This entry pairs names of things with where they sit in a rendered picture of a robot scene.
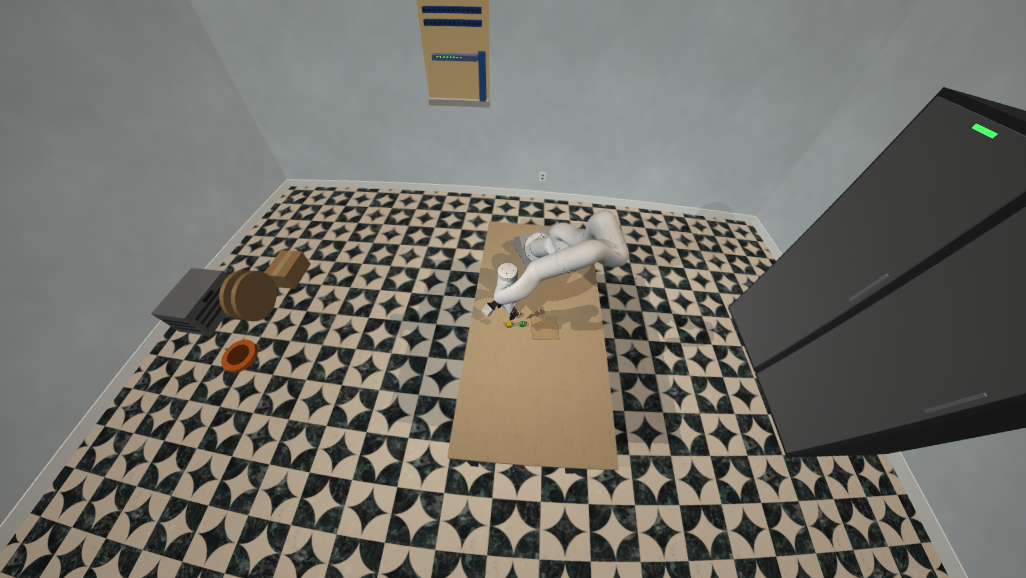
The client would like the tan mat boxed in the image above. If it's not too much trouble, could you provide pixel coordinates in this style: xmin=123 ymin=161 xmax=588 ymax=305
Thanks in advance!
xmin=531 ymin=316 xmax=559 ymax=339

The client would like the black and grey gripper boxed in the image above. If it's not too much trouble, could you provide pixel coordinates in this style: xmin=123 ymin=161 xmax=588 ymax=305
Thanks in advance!
xmin=497 ymin=302 xmax=519 ymax=321

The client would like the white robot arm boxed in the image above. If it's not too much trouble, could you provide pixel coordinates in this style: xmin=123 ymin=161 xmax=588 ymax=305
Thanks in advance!
xmin=482 ymin=210 xmax=629 ymax=316

